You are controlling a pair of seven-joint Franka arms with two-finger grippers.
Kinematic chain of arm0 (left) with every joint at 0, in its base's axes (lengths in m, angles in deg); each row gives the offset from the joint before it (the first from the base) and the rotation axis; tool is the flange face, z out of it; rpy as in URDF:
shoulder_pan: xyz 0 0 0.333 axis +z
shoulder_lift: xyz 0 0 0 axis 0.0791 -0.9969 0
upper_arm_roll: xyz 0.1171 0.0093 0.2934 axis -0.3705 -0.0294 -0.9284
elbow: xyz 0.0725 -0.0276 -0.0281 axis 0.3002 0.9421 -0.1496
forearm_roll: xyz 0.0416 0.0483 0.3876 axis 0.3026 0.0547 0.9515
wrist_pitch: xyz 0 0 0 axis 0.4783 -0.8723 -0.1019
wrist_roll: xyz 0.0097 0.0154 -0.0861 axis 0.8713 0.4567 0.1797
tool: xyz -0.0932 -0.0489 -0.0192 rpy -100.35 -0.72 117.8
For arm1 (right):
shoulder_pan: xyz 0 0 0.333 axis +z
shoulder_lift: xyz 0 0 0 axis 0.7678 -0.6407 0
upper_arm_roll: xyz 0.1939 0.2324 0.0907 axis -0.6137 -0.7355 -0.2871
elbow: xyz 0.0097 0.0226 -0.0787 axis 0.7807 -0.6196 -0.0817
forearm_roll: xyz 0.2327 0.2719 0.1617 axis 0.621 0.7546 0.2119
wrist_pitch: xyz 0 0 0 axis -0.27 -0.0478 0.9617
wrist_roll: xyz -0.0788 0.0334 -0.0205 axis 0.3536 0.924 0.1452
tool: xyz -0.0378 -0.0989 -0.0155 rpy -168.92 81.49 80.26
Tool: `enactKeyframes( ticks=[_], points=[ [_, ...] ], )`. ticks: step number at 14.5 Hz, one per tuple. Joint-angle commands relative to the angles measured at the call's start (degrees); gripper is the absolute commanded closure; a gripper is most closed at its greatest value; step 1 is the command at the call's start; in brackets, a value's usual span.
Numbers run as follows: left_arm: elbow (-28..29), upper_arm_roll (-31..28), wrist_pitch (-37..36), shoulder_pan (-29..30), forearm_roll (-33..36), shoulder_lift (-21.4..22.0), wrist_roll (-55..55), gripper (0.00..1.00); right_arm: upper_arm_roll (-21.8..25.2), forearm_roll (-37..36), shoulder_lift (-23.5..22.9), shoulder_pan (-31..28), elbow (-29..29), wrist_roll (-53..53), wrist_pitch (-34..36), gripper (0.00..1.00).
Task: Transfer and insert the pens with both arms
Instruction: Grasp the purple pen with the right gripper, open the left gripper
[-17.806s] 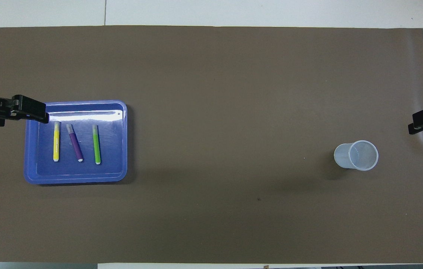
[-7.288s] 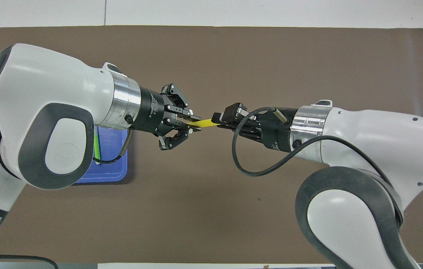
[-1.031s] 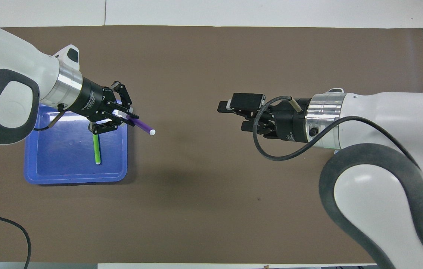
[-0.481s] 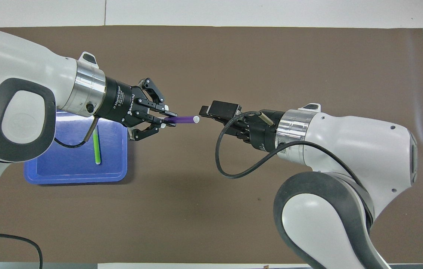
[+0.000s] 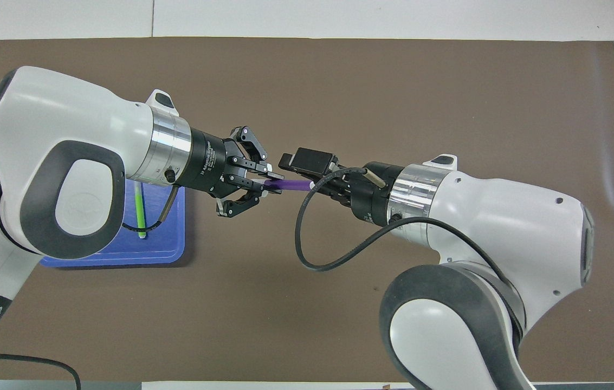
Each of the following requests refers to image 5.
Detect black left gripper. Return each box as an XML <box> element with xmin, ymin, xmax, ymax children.
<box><xmin>179</xmin><ymin>126</ymin><xmax>286</xmax><ymax>219</ymax></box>

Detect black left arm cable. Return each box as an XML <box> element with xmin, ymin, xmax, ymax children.
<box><xmin>121</xmin><ymin>184</ymin><xmax>180</xmax><ymax>239</ymax></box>

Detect purple marker pen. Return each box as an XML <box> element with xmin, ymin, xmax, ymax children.
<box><xmin>263</xmin><ymin>179</ymin><xmax>316</xmax><ymax>192</ymax></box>

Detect brown table mat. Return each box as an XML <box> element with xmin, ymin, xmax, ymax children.
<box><xmin>0</xmin><ymin>37</ymin><xmax>614</xmax><ymax>383</ymax></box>

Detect green marker pen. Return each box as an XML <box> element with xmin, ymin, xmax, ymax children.
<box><xmin>135</xmin><ymin>183</ymin><xmax>148</xmax><ymax>239</ymax></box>

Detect blue plastic tray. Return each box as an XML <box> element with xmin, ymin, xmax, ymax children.
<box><xmin>40</xmin><ymin>179</ymin><xmax>186</xmax><ymax>268</ymax></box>

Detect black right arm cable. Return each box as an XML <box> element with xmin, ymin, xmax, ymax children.
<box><xmin>294</xmin><ymin>166</ymin><xmax>527</xmax><ymax>327</ymax></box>

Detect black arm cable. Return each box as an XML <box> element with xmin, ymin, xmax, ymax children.
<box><xmin>121</xmin><ymin>184</ymin><xmax>180</xmax><ymax>239</ymax></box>
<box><xmin>294</xmin><ymin>166</ymin><xmax>527</xmax><ymax>327</ymax></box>

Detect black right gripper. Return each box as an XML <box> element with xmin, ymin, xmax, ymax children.
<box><xmin>278</xmin><ymin>147</ymin><xmax>406</xmax><ymax>227</ymax></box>

